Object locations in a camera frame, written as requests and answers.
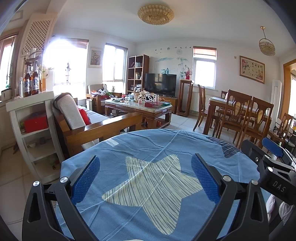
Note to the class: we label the white standing air conditioner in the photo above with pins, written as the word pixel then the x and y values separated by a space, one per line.
pixel 276 99

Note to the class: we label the red cushion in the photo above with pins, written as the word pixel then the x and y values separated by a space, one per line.
pixel 85 115

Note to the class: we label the wooden door frame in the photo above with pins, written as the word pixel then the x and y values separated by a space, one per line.
pixel 286 88

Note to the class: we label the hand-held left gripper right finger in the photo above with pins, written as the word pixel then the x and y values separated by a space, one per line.
pixel 205 178

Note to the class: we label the wooden bookshelf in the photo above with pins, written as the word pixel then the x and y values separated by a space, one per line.
pixel 129 74

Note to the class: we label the white lattice panel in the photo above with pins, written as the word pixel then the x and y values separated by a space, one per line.
pixel 34 37

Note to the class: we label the framed floral picture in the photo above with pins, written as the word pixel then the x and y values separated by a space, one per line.
pixel 252 69

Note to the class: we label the wooden armchair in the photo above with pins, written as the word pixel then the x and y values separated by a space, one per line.
pixel 94 89

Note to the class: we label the wooden dining chair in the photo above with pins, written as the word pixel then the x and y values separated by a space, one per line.
pixel 261 104
pixel 238 97
pixel 201 97
pixel 285 125

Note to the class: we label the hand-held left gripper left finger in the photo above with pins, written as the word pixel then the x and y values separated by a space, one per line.
pixel 85 178

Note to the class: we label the red box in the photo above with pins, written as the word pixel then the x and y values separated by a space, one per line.
pixel 35 124

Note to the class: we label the window with roller blind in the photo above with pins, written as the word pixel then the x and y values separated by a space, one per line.
pixel 114 64
pixel 204 71
pixel 69 67

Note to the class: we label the beer bottle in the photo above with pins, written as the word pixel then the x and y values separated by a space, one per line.
pixel 35 82
pixel 27 84

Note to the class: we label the small framed flower picture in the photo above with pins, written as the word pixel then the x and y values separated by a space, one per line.
pixel 95 58

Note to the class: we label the gold pendant lamp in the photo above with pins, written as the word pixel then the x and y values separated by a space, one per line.
pixel 267 46

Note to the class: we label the wooden sofa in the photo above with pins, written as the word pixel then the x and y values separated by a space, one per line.
pixel 69 111

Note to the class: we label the red flower vase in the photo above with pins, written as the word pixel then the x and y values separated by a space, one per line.
pixel 188 74

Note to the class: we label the white shelf unit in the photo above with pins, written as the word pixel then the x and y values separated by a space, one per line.
pixel 27 102

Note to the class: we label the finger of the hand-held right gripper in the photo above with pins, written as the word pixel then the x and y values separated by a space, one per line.
pixel 272 146
pixel 253 153

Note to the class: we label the person's right hand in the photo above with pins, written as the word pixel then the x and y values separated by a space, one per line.
pixel 286 212

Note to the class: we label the wood framed window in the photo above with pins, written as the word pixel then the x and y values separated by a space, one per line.
pixel 5 62

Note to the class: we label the gold crystal ceiling lamp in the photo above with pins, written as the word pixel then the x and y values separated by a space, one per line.
pixel 155 14

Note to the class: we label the blue star-print tablecloth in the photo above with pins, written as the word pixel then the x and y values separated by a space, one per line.
pixel 148 185

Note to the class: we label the flat screen television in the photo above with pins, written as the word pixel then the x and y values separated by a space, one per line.
pixel 160 84

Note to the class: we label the tall wooden plant stand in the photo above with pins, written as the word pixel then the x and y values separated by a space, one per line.
pixel 186 81

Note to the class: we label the wooden dining table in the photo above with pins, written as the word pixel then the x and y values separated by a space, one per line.
pixel 215 102

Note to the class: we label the wooden television cabinet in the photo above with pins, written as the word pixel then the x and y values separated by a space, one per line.
pixel 172 104

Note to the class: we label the wooden coffee table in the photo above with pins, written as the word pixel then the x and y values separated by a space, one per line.
pixel 136 111

